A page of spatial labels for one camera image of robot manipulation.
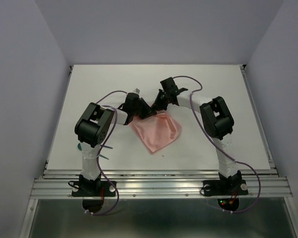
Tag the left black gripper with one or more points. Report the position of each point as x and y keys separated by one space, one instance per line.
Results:
x=147 y=111

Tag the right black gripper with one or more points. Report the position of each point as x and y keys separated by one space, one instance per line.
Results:
x=157 y=105

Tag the pink satin napkin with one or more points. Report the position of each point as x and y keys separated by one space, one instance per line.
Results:
x=156 y=132

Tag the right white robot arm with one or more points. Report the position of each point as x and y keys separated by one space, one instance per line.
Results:
x=212 y=116

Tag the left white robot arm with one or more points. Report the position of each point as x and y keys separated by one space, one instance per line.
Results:
x=92 y=128

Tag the teal plastic spoon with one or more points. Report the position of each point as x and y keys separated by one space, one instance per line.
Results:
x=101 y=156

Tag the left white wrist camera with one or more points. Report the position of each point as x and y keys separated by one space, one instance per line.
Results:
x=136 y=91

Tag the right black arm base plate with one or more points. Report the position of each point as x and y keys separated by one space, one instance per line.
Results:
x=222 y=188

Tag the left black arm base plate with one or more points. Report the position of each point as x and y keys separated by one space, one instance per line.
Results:
x=101 y=189

